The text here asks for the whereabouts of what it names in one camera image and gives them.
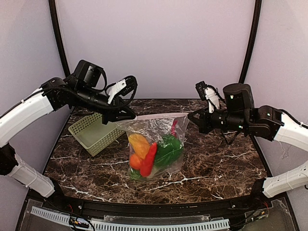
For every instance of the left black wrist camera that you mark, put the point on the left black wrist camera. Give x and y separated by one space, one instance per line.
123 87

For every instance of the white bok choy toy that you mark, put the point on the white bok choy toy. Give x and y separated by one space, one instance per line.
168 158

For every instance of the white slotted cable duct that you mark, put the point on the white slotted cable duct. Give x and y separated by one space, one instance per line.
116 223

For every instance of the black frame post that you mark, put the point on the black frame post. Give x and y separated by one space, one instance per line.
251 41
58 37

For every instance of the orange fruit toy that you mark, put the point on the orange fruit toy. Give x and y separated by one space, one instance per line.
135 162

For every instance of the right black frame post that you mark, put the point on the right black frame post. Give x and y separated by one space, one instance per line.
251 41

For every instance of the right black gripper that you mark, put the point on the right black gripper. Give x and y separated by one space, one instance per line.
206 121

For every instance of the beige perforated plastic basket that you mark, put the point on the beige perforated plastic basket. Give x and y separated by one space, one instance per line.
93 135

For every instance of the left black frame post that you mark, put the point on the left black frame post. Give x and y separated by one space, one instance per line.
58 37

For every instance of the dark red chili toy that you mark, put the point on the dark red chili toy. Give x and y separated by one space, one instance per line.
173 128

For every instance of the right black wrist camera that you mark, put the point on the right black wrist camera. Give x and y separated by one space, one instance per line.
210 94

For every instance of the clear zip top bag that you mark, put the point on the clear zip top bag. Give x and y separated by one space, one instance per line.
154 127

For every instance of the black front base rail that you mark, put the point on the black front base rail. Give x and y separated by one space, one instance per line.
234 209

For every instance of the red pepper toy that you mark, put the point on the red pepper toy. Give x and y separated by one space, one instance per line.
148 162

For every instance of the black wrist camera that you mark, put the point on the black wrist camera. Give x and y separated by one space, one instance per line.
123 87
210 94

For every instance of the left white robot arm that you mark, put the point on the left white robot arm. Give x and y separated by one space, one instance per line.
46 99

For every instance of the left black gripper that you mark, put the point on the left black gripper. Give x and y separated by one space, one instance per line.
111 114

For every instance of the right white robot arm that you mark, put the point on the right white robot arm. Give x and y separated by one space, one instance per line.
274 125

